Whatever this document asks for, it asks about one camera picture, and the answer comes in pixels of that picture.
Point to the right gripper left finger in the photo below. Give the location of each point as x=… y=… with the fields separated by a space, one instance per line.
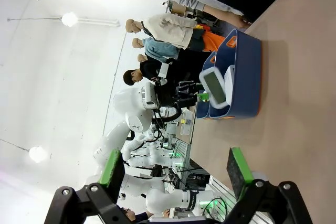
x=111 y=176

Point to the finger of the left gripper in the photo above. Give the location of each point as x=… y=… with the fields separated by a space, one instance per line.
x=199 y=86
x=202 y=97

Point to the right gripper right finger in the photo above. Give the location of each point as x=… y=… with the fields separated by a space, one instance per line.
x=240 y=176

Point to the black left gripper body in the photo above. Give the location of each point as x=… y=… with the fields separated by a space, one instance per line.
x=185 y=94

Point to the person's right forearm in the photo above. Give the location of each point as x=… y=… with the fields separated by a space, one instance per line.
x=207 y=9

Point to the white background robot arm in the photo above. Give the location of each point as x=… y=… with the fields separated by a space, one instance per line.
x=168 y=200
x=155 y=153
x=136 y=184

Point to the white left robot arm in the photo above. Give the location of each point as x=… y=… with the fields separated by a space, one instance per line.
x=131 y=113

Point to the person's right hand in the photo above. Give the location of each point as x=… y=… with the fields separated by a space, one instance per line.
x=241 y=22

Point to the white storage box yellow label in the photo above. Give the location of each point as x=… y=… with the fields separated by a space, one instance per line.
x=187 y=127

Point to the person with glasses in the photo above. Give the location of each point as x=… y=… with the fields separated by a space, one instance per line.
x=128 y=214

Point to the mannequin in blue denim jacket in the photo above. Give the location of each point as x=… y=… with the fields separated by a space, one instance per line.
x=160 y=49

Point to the black haired person black jacket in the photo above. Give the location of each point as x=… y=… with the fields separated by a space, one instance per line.
x=134 y=77

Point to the mannequin in beige jacket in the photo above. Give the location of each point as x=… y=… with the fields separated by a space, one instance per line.
x=170 y=31

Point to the round ceiling light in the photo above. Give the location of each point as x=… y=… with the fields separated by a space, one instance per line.
x=38 y=154
x=69 y=19

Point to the white ceiling conduit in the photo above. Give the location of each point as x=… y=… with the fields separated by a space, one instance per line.
x=39 y=19

